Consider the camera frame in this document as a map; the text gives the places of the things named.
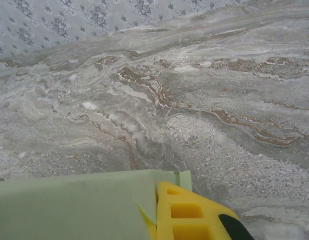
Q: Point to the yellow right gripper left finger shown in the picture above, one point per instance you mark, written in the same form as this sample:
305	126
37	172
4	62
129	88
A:
151	230

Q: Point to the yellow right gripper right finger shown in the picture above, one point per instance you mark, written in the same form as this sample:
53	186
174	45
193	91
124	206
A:
164	220

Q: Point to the light green paper box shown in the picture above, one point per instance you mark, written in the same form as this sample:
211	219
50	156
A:
69	207

